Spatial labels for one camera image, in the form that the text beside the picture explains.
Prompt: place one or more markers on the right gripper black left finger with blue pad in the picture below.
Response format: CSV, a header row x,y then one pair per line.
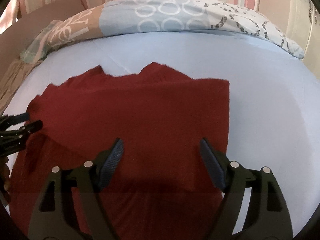
x,y
54,215

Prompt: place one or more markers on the white ornate wardrobe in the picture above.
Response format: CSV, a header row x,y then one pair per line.
x,y
303,27

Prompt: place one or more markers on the light blue bed sheet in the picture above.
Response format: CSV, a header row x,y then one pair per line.
x,y
274,98

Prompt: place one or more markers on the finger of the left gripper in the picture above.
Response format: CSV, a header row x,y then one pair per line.
x,y
11,120
30,128

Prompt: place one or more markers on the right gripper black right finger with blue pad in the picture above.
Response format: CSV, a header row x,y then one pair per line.
x,y
253,205

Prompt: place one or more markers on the plaid green pink cloth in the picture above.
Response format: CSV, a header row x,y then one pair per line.
x,y
39,48

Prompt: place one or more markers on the person's left hand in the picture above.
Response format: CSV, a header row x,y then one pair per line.
x,y
5,180

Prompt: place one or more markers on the pink upholstered headboard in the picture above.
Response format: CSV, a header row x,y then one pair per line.
x,y
20,35

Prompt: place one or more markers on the dark red knitted garment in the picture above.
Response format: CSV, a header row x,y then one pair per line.
x,y
161,188

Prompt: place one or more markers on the patterned blue tan duvet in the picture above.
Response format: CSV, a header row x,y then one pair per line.
x,y
145,16

